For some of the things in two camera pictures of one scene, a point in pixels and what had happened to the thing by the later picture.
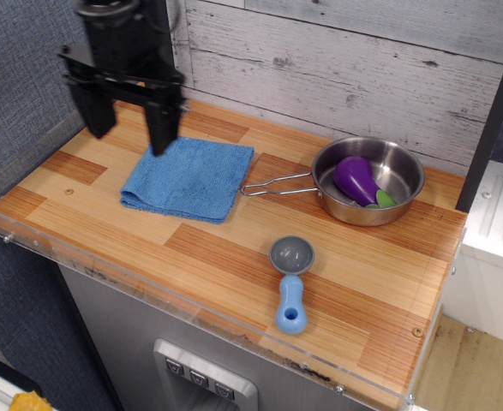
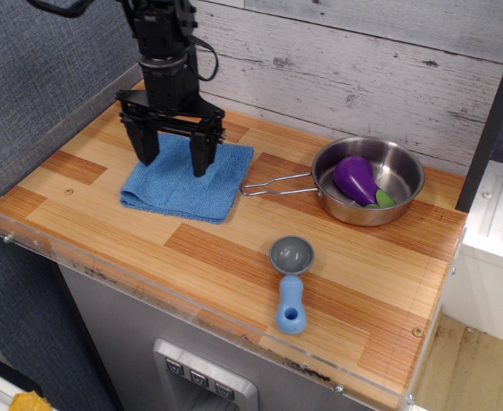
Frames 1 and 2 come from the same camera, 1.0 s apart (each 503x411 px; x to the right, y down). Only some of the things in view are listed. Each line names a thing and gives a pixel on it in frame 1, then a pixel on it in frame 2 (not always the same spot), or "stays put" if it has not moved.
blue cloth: (197, 179) stays put
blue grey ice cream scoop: (291, 256) stays put
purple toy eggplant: (356, 176) stays put
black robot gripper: (128, 55) → (170, 98)
